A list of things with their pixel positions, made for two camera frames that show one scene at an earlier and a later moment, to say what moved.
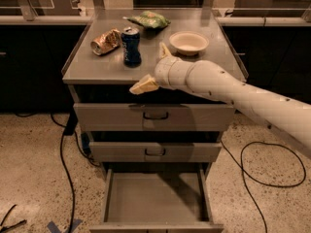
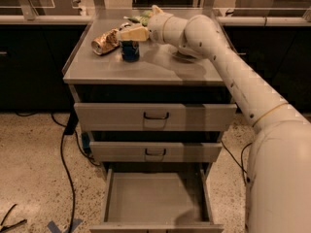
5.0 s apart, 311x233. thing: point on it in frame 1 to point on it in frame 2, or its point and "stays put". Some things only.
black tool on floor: (3, 227) stays put
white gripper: (162, 72) to (155, 27)
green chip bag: (149, 19) stays put
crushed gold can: (106, 43) stays put
